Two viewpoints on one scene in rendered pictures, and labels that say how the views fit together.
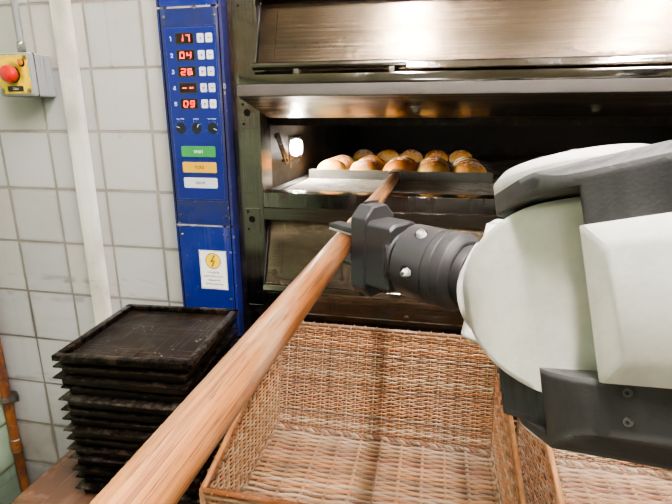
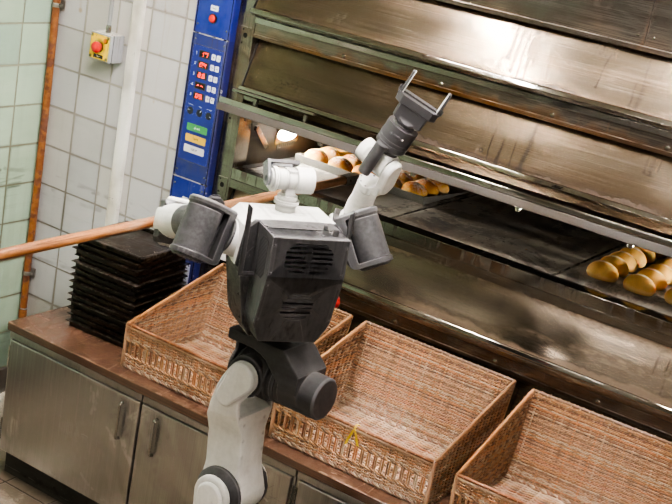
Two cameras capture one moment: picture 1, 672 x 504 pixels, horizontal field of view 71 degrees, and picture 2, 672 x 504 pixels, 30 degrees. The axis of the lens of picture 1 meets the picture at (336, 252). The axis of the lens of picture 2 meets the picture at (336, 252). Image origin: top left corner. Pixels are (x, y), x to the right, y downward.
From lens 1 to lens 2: 318 cm
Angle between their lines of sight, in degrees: 18
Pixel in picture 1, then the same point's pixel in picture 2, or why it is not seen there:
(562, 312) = not seen: hidden behind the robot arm
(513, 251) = not seen: hidden behind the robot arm
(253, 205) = (224, 175)
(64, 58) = (132, 41)
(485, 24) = (376, 100)
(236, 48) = (235, 68)
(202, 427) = (109, 229)
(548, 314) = not seen: hidden behind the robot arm
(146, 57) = (182, 56)
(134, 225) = (147, 166)
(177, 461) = (103, 230)
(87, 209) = (120, 145)
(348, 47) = (297, 89)
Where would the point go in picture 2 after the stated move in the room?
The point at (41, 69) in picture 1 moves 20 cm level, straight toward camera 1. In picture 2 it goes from (116, 46) to (115, 56)
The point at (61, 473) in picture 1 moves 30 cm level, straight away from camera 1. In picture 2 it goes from (58, 313) to (57, 283)
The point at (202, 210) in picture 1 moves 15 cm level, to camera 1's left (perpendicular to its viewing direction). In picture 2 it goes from (190, 169) to (153, 158)
